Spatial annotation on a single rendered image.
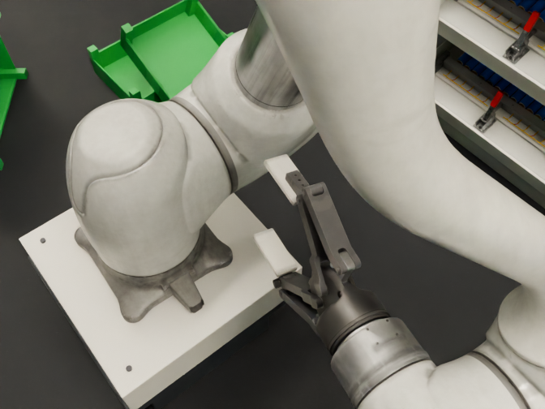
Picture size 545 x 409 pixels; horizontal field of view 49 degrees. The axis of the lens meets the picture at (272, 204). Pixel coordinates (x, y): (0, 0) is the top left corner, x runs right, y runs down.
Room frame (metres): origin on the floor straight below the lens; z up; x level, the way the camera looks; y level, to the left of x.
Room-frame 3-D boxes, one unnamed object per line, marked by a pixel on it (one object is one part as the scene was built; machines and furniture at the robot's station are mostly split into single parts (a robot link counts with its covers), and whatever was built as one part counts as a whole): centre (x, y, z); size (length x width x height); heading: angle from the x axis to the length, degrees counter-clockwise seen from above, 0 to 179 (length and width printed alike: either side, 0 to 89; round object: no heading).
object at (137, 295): (0.43, 0.17, 0.30); 0.22 x 0.18 x 0.06; 36
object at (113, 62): (1.12, 0.26, 0.04); 0.30 x 0.20 x 0.08; 130
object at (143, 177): (0.46, 0.17, 0.44); 0.18 x 0.16 x 0.22; 131
